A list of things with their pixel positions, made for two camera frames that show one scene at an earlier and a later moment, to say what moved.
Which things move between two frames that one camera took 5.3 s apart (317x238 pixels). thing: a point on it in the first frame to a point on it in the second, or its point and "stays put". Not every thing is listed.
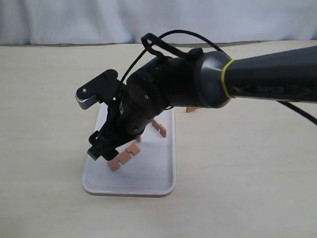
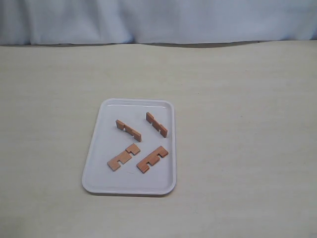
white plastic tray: x=151 y=171 stays put
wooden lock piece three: x=124 y=157 stays put
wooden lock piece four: x=190 y=109 to x=143 y=166
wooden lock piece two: x=163 y=131 stays put
